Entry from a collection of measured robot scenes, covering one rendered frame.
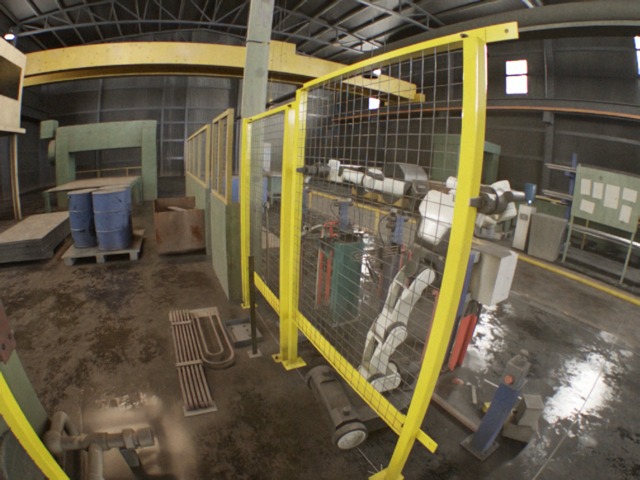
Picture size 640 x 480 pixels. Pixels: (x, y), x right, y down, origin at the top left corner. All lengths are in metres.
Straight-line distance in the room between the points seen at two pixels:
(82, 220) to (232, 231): 2.93
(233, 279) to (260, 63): 2.24
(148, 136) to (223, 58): 4.97
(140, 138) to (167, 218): 6.71
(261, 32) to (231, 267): 2.47
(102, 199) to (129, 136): 6.47
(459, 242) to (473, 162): 0.22
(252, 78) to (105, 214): 2.90
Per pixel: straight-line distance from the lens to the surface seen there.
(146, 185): 10.97
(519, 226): 7.20
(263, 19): 3.47
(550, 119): 14.24
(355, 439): 1.82
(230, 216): 3.04
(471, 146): 0.86
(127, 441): 1.72
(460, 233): 0.87
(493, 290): 2.29
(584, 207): 6.82
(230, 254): 3.14
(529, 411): 2.06
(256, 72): 3.25
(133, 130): 11.11
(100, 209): 4.86
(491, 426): 1.89
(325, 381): 1.96
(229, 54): 13.96
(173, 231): 4.68
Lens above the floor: 1.51
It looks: 16 degrees down
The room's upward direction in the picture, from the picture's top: 3 degrees clockwise
